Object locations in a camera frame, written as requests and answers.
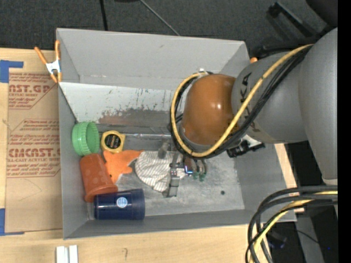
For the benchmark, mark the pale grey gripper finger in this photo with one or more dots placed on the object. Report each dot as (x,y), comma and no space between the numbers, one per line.
(163,150)
(172,185)

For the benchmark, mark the white striped cloth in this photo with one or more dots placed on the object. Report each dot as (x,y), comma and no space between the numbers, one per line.
(153,168)

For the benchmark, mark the orange soft toy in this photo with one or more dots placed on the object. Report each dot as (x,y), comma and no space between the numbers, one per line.
(120,162)

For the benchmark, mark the yellow and black tape measure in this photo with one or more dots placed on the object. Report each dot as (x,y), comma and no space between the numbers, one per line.
(112,141)

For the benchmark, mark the dark blue plastic cup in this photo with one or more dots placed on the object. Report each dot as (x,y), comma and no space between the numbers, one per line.
(120,204)

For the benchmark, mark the red-orange plastic cup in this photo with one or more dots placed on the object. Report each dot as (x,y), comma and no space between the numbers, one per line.
(96,177)

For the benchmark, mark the green plastic cup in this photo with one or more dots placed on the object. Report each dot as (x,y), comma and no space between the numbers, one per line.
(82,138)

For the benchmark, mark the grey metal bin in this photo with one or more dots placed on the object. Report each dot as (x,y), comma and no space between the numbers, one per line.
(153,62)

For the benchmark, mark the brown cardboard board, red print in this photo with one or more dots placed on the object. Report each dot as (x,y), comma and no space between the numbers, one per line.
(30,174)

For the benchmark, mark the black cylinder on white bracket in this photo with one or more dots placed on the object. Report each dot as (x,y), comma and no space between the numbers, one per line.
(244,147)

